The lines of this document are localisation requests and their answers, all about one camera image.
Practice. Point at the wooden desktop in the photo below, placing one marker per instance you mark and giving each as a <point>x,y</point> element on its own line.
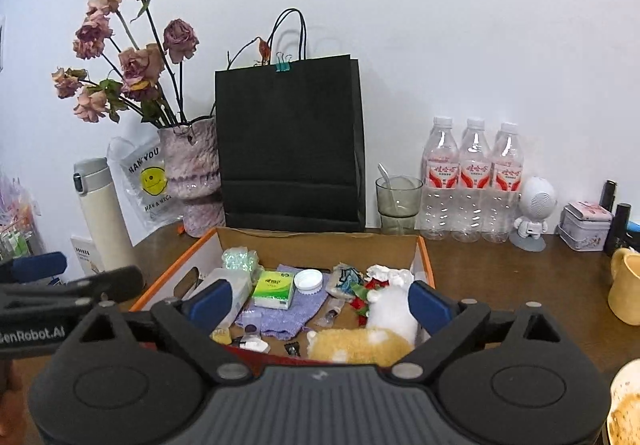
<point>500,275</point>

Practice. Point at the small white tin box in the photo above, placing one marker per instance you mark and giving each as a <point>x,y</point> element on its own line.
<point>585,225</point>

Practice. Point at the green tissue pack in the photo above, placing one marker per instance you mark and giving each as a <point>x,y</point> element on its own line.
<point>272,290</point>

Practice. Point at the black lipstick tube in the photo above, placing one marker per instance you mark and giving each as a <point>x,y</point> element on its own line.
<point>609,195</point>
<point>619,227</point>

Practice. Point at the purple textured vase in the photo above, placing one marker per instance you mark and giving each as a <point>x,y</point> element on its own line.
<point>192,175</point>

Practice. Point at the white thermos bottle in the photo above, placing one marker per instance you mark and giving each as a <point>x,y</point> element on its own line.
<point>105,220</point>

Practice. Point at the green binder clip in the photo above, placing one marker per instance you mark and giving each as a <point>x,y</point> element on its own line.
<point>283,64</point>

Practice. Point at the white tissue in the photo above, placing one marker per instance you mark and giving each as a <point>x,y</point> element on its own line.
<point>382,272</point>

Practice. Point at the blue white snack packet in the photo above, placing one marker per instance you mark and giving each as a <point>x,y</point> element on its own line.
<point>345,282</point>

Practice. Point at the white bowl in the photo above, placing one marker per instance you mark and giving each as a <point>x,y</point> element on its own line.
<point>627,405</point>

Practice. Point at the metal spoon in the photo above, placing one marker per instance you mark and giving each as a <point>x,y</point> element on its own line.
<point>387,180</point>

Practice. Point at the white bottle cap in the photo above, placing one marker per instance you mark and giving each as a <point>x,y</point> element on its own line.
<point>308,281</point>

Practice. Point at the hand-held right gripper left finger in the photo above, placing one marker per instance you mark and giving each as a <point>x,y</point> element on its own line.
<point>212,305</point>

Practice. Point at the yellow mug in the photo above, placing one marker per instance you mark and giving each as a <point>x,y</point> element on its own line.
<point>627,290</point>

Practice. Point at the clear smiley plastic bag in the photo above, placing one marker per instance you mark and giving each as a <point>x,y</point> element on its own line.
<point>145,185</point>

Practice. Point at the colourful packet display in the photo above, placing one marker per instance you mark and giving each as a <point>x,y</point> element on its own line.
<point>15,220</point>

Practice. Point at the red cardboard box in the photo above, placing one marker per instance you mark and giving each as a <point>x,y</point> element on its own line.
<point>280,247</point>

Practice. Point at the yellow plush toy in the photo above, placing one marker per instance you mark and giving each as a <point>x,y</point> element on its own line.
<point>350,347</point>

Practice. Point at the white plush toy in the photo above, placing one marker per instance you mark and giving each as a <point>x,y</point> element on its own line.
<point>392,310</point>

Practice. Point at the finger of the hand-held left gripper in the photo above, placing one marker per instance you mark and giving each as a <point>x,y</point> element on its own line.
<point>42,265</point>
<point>115,282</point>

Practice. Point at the iridescent plastic bag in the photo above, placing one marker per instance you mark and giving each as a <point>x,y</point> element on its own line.
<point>240,265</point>

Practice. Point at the purple burlap pouch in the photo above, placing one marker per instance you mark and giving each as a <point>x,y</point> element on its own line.
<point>295,317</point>

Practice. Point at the dried pink roses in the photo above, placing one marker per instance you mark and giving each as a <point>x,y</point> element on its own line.
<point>135,65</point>

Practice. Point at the red green wrapper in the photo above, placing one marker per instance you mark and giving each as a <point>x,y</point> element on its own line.
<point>362,305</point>

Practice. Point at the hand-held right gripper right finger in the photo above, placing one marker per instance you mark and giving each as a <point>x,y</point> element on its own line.
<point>427,307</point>

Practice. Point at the white robot figurine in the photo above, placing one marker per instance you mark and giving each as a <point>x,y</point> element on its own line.
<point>535,205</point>

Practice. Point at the clear water bottle red label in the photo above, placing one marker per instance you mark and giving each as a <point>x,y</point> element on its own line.
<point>440,185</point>
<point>472,185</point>
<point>506,185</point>

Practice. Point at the black paper bag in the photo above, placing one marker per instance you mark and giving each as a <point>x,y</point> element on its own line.
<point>290,150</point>

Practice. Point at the clear glass cup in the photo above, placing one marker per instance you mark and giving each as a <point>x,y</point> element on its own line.
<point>400,210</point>

